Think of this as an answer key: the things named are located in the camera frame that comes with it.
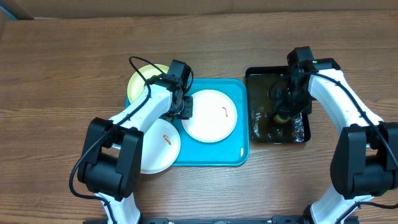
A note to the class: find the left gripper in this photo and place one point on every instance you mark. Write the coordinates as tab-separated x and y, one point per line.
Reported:
188	112

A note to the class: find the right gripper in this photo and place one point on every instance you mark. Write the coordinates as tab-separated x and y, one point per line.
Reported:
283	109

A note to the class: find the green yellow sponge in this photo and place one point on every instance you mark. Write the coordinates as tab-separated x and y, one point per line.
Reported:
281	119

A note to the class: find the white plate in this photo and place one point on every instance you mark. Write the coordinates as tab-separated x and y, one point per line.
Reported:
161	147
214	116

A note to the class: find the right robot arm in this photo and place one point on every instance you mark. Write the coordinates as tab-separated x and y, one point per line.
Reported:
364	164

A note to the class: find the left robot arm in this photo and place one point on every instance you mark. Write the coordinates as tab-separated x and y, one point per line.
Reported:
110	163

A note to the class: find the black water basin tray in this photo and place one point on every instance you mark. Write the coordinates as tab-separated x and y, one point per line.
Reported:
263	127

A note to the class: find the teal plastic tray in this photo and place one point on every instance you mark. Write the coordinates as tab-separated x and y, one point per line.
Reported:
231	151

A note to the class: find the yellow-green plate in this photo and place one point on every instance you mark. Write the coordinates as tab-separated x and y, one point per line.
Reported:
136	84

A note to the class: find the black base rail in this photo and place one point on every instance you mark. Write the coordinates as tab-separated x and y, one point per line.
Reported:
274	220

